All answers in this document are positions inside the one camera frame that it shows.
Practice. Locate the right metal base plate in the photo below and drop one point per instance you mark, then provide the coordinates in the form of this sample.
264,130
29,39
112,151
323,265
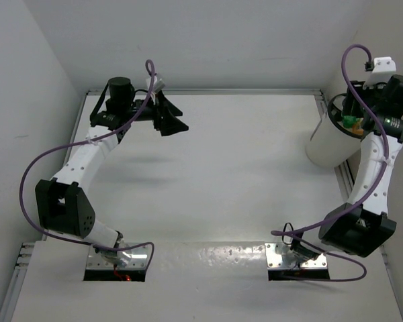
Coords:
280,258

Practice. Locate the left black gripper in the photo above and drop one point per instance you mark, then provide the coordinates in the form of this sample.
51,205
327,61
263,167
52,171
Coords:
167,124

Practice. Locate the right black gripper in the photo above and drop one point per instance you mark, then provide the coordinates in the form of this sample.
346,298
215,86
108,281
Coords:
357,86

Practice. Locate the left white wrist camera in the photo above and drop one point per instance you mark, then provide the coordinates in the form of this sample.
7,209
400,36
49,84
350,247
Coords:
154,85

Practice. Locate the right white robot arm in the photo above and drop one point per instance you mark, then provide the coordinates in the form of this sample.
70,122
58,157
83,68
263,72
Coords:
361,225

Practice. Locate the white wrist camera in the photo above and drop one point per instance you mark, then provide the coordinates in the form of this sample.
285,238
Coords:
154,85
380,70

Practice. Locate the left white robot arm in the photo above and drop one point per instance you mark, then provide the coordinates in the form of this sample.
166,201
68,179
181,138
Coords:
62,201

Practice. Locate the metal base plate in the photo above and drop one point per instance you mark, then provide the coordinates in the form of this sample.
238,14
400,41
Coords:
133,259
280,258

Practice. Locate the white bin black rim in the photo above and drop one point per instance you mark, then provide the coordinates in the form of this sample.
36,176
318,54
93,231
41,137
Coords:
330,143

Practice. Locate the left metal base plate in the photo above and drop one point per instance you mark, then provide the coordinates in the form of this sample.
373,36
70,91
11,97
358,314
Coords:
133,259

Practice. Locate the orange juice bottle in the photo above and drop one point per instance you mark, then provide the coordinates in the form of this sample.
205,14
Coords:
356,129

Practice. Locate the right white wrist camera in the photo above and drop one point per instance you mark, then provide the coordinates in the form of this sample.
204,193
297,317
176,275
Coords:
380,70

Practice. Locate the green plastic bottle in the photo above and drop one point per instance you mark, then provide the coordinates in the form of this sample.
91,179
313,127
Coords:
349,121

